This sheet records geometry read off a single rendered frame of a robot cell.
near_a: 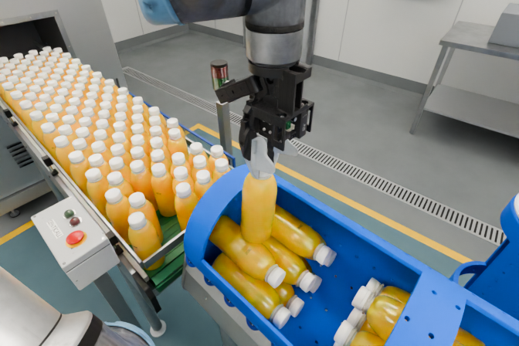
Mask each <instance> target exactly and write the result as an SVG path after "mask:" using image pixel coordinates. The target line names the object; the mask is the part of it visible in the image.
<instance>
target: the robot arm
mask: <svg viewBox="0 0 519 346"><path fill-rule="evenodd" d="M138 2H139V6H140V8H141V12H142V14H143V16H144V18H145V19H146V20H147V22H149V23H150V24H152V25H174V24H178V25H185V23H192V22H204V21H210V20H216V19H229V18H235V17H240V16H245V24H246V57H247V58H248V69H249V71H250V72H251V74H250V75H248V76H244V77H243V78H240V79H238V80H235V79H233V80H227V81H225V82H224V84H222V85H220V88H218V89H217V90H214V91H215V94H216V96H217V97H218V99H219V102H220V103H225V102H227V103H231V102H233V101H237V100H238V99H239V98H240V97H245V96H248V95H249V100H247V101H246V105H245V107H244V109H243V119H242V120H241V121H240V123H241V126H240V130H239V146H240V149H241V152H242V155H243V157H244V159H245V162H246V165H247V167H248V169H249V171H250V172H251V174H252V175H253V176H254V177H255V178H257V179H258V178H259V176H260V171H263V172H266V173H268V174H273V173H274V172H275V170H276V168H275V165H276V162H277V159H278V157H279V154H286V155H290V156H294V157H295V156H297V155H298V150H297V148H296V147H295V146H294V145H293V144H292V143H291V142H290V140H292V139H293V138H295V137H296V138H299V139H300V138H302V137H303V136H304V135H305V134H306V131H308V132H311V126H312V119H313V112H314V102H313V101H310V100H307V99H304V98H302V96H303V87H304V80H305V79H307V78H309V77H311V70H312V66H307V65H304V64H302V63H300V58H301V56H302V48H303V38H304V20H305V12H306V3H307V0H138ZM309 110H310V119H309V124H307V116H308V111H309ZM256 133H259V134H260V135H262V136H264V137H265V138H267V144H266V141H265V140H264V139H263V138H262V137H257V134H256ZM267 149H268V152H267V153H266V151H267ZM0 346H155V344H154V342H153V341H152V340H151V338H150V337H149V336H148V335H147V334H146V333H145V332H144V331H143V330H141V329H140V328H139V327H137V326H135V325H133V324H129V323H126V322H122V321H116V322H115V323H107V322H103V321H102V320H100V319H99V318H98V317H96V316H95V315H94V314H92V313H91V312H89V311H88V310H85V311H81V312H77V313H72V314H61V313H60V312H59V311H57V310H56V309H55V308H54V307H52V306H51V305H49V304H48V303H47V302H45V301H44V300H43V299H42V298H41V297H39V296H38V295H37V294H35V293H34V292H33V291H31V290H30V289H29V288H28V287H27V286H25V285H24V284H23V283H21V282H20V281H19V280H17V279H16V278H15V277H14V276H13V275H11V274H10V273H9V272H7V271H6V270H4V269H3V268H2V267H1V266H0Z"/></svg>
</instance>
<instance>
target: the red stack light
mask: <svg viewBox="0 0 519 346"><path fill-rule="evenodd" d="M210 68H211V75H212V77H213V78H216V79H223V78H226V77H227V76H228V75H229V69H228V65H227V66H225V67H223V68H214V67H212V66H210Z"/></svg>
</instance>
